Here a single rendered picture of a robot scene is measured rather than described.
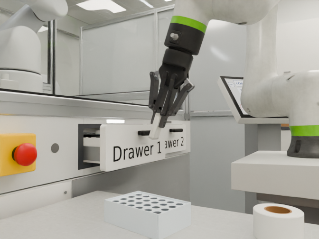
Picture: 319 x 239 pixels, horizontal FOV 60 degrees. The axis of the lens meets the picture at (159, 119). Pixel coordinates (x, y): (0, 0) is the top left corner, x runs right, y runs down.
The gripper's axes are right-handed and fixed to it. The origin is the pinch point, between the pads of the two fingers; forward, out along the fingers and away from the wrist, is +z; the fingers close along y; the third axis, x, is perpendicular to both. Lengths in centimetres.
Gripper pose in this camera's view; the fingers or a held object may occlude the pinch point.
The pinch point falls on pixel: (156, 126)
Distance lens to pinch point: 73.7
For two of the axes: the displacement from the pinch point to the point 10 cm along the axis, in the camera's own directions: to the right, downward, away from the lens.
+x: 4.9, 0.1, 8.7
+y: 8.2, 3.3, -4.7
